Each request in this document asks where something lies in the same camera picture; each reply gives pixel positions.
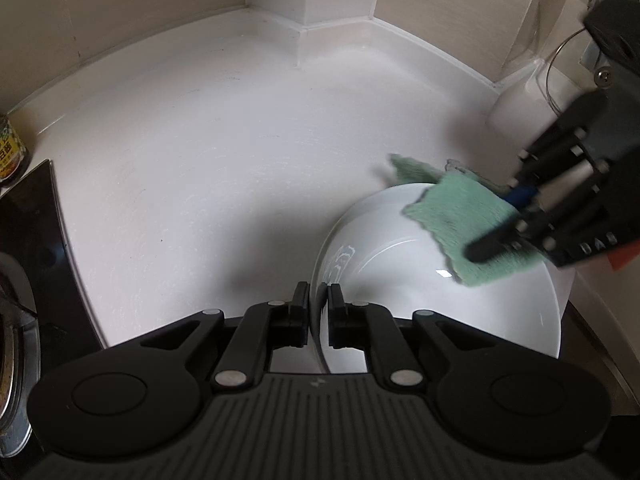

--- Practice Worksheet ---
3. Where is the metal wire ring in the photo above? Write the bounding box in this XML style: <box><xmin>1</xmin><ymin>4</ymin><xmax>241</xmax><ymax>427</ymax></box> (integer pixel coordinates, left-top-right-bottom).
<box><xmin>545</xmin><ymin>24</ymin><xmax>603</xmax><ymax>113</ymax></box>

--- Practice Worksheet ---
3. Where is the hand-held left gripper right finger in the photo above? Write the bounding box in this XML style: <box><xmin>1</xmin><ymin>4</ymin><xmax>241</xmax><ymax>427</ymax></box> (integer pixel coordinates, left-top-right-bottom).
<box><xmin>325</xmin><ymin>283</ymin><xmax>497</xmax><ymax>391</ymax></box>

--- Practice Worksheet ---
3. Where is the metal stove burner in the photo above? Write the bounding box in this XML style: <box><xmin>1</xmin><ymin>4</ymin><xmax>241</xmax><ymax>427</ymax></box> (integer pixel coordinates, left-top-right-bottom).
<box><xmin>0</xmin><ymin>252</ymin><xmax>42</xmax><ymax>458</ymax></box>

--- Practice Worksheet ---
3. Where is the black glass cooktop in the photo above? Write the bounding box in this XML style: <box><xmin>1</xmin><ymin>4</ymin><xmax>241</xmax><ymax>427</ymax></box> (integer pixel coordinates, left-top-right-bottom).
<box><xmin>0</xmin><ymin>159</ymin><xmax>109</xmax><ymax>463</ymax></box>

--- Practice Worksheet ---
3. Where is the yellow green labelled can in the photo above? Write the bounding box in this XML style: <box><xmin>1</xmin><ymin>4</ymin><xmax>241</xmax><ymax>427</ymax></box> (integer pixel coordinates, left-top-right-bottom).
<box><xmin>0</xmin><ymin>112</ymin><xmax>28</xmax><ymax>184</ymax></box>

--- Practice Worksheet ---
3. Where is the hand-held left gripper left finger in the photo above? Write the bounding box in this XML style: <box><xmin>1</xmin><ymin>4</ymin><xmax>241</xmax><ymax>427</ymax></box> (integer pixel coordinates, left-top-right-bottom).
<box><xmin>141</xmin><ymin>281</ymin><xmax>311</xmax><ymax>391</ymax></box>

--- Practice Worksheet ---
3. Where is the green cleaning cloth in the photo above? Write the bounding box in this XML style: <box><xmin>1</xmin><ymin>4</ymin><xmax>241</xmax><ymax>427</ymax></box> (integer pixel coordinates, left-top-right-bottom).
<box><xmin>389</xmin><ymin>154</ymin><xmax>547</xmax><ymax>289</ymax></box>

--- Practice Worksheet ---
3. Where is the white ceramic bowl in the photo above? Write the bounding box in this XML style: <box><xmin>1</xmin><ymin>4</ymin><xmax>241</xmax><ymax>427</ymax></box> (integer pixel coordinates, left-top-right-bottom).
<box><xmin>309</xmin><ymin>182</ymin><xmax>574</xmax><ymax>376</ymax></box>

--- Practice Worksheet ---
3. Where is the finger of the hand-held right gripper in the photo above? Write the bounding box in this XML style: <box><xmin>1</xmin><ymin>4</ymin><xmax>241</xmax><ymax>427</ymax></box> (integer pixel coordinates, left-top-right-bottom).
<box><xmin>464</xmin><ymin>147</ymin><xmax>640</xmax><ymax>269</ymax></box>
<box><xmin>504</xmin><ymin>94</ymin><xmax>608</xmax><ymax>208</ymax></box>

